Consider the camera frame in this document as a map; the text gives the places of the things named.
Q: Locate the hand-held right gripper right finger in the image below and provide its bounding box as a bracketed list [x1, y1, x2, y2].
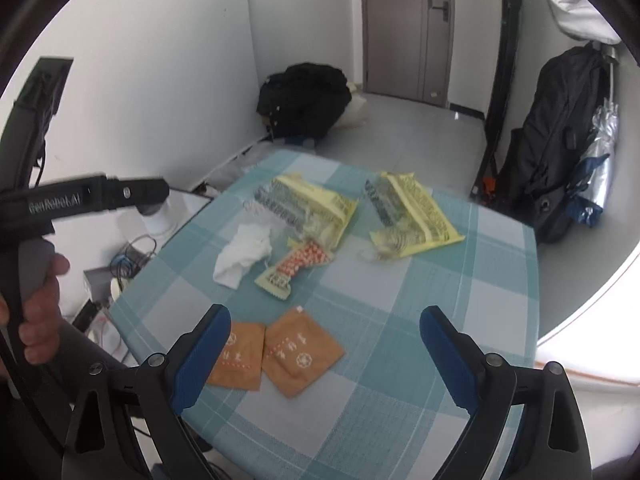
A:
[419, 305, 586, 480]

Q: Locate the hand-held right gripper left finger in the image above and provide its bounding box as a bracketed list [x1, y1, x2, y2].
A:
[62, 304, 232, 480]

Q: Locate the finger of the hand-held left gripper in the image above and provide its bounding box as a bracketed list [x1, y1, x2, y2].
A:
[104, 175, 171, 208]

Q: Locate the yellow plastic snack packet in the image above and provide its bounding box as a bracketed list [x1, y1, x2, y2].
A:
[364, 171, 466, 261]
[252, 172, 360, 251]

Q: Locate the person's left hand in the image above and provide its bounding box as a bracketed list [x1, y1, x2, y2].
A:
[0, 252, 71, 366]

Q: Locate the orange sachet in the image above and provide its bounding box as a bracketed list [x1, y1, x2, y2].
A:
[206, 321, 266, 392]
[261, 306, 347, 400]

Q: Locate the white cup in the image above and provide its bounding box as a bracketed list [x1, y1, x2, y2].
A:
[137, 195, 173, 238]

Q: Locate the teal plaid tablecloth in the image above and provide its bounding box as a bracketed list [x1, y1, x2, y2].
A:
[107, 149, 538, 480]

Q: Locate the crumpled white tissue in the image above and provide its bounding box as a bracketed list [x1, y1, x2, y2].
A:
[213, 222, 273, 290]

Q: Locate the small red yellow packet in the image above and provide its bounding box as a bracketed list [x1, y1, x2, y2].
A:
[255, 240, 333, 301]

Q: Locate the black bag on floor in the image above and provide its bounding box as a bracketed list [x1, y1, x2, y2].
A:
[256, 62, 353, 142]

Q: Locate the cream bag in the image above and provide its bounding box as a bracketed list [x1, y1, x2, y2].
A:
[342, 82, 370, 130]

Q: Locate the black backpack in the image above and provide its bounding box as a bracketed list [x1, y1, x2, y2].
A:
[495, 46, 608, 245]

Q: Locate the silver folded umbrella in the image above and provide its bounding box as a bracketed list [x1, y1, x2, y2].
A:
[570, 45, 621, 226]

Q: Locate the grey door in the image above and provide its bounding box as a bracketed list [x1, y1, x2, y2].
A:
[360, 0, 456, 108]

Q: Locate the white hanging garment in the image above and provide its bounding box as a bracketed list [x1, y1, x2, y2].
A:
[542, 0, 623, 45]

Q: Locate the black cable tangle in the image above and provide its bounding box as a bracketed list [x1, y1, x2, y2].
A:
[112, 240, 158, 281]

